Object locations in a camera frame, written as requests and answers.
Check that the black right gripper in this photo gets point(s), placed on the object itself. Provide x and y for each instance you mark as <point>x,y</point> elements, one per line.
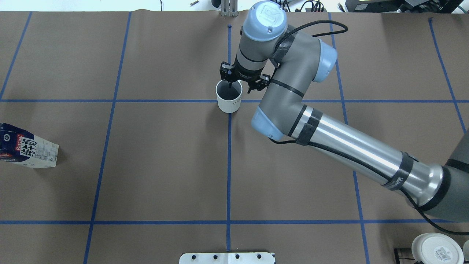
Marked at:
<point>226,71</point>

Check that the white ribbed mug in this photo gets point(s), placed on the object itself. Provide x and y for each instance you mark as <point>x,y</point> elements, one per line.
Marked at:
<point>228,101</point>

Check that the blue white milk carton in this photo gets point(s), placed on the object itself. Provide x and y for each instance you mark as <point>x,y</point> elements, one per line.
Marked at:
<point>21,147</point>

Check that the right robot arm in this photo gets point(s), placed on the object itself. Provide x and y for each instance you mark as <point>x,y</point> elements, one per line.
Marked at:
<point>285,60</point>

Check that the brown paper table mat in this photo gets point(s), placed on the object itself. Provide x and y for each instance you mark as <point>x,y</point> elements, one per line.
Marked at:
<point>149,168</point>

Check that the black equipment in corner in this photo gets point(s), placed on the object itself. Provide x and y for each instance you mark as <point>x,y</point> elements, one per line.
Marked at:
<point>402,6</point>

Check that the white round lid container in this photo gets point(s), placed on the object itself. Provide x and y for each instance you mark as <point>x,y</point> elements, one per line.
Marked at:
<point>436,248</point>

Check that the metal post at table edge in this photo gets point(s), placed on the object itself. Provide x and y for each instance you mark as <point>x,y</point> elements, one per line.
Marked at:
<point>229,8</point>

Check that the white bracket plate with bolts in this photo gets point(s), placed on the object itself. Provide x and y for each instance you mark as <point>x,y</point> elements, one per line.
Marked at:
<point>228,258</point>

